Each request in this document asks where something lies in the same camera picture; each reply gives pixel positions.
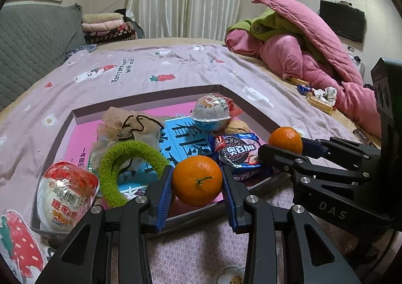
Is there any grey shallow cardboard box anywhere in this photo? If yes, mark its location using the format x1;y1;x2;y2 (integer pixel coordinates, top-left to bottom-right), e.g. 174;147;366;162
30;84;310;237

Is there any green fuzzy hair ring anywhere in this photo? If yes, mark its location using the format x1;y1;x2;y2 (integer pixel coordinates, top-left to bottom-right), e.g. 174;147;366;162
99;141;170;207

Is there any walnut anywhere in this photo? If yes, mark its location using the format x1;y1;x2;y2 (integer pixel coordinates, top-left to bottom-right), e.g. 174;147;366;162
224;119;252;135

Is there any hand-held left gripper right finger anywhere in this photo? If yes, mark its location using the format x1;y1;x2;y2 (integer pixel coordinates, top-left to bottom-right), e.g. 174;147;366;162
220;166;362;284

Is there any blue patterned cloth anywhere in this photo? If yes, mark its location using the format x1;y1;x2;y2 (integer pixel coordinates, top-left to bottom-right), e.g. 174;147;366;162
65;44;96;60

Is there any red jelly pack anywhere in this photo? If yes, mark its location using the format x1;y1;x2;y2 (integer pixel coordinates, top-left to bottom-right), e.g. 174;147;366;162
190;94;244;131
34;161;100;232

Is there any green blanket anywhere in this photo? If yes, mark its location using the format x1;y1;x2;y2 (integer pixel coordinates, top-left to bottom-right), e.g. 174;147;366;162
235;7;318;49

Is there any pink and blue book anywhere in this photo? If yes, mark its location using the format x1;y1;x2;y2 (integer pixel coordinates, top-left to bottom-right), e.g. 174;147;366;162
63;100;274;209

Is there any beige mesh drawstring pouch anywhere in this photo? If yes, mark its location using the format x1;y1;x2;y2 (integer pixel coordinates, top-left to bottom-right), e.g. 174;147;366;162
89;107;165;174

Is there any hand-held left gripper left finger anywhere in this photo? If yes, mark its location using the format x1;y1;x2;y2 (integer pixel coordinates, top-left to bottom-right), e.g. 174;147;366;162
34;165;175;284

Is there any beige folded blanket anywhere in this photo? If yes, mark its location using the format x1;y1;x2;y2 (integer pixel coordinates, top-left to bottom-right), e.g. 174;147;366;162
82;13;124;24

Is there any black television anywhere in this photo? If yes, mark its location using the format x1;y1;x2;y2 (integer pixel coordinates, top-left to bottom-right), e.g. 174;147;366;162
320;0;366;43

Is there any orange tangerine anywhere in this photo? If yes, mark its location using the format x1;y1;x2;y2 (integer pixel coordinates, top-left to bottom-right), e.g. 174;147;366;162
172;156;223;207
268;126;304;155

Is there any lilac strawberry print blanket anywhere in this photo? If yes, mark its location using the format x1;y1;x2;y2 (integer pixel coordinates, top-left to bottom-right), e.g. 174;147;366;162
0;43;382;284

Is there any pink folded blanket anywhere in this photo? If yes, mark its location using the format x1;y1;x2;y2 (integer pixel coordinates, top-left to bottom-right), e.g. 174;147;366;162
82;19;126;32

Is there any blue cookie packet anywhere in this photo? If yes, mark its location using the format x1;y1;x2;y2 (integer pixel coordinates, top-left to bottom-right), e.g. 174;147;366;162
208;133;274;182

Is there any pink quilt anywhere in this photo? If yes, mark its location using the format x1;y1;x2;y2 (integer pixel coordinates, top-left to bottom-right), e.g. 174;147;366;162
224;0;382;146

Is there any dark checkered folded blanket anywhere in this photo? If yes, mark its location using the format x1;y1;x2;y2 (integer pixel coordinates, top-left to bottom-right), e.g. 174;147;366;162
85;24;139;45

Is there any black chair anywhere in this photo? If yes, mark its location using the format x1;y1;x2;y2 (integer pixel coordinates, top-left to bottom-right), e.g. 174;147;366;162
115;9;144;40

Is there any white patterned scrunchie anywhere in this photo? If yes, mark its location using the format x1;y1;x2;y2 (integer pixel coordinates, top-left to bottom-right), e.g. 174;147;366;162
312;87;337;103

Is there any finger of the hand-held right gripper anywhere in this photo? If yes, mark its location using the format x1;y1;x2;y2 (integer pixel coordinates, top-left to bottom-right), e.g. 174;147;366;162
258;144;374;187
300;136;382;165

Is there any grey quilted headboard cover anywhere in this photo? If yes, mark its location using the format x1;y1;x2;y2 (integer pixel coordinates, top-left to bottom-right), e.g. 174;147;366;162
0;4;87;113

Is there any white cabinet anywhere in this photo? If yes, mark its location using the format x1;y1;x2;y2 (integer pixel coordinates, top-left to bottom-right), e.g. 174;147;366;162
347;51;366;86

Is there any yellow cracker packet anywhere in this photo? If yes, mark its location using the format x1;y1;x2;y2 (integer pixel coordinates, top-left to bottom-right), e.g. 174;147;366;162
306;92;333;114

